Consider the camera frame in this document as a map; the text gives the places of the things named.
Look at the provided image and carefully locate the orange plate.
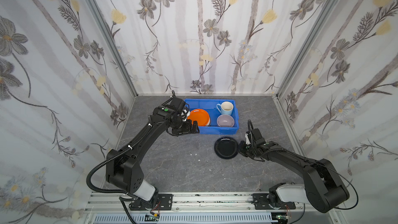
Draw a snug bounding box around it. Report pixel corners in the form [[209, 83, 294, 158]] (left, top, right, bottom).
[[188, 109, 211, 127]]

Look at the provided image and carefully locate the black plate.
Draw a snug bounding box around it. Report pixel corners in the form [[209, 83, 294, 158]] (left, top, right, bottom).
[[214, 136, 239, 160]]

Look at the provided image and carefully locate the blue plastic bin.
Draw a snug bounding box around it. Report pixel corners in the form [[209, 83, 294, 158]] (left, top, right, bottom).
[[184, 99, 239, 135]]

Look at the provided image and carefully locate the purple ceramic bowl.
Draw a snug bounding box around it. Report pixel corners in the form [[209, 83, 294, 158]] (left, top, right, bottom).
[[217, 115, 235, 128]]

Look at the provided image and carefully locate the light blue mug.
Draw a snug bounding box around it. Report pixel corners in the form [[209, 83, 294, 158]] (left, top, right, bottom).
[[216, 101, 234, 116]]

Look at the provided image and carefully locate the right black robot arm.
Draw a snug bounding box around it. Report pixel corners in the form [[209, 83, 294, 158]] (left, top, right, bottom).
[[239, 125, 350, 213]]

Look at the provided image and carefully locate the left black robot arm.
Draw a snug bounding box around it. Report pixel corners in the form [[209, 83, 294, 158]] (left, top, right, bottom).
[[105, 96, 200, 208]]

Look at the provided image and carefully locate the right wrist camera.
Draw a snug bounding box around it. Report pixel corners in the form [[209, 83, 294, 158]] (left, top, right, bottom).
[[245, 132, 252, 145]]

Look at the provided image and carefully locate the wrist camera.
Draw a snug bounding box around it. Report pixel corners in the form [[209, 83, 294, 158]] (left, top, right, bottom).
[[181, 105, 190, 121], [245, 132, 252, 145]]

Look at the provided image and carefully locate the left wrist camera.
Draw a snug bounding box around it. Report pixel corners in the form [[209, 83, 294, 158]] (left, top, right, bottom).
[[181, 105, 190, 121]]

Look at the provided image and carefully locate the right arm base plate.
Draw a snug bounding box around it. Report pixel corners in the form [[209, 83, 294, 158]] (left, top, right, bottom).
[[252, 193, 296, 210]]

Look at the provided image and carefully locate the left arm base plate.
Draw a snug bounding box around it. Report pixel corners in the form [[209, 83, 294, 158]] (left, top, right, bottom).
[[129, 194, 173, 211]]

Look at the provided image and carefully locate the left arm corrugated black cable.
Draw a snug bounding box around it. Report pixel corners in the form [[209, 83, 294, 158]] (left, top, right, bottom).
[[85, 130, 150, 224]]

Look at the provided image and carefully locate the white cable duct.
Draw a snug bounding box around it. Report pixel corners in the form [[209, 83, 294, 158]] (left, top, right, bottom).
[[93, 213, 274, 224]]

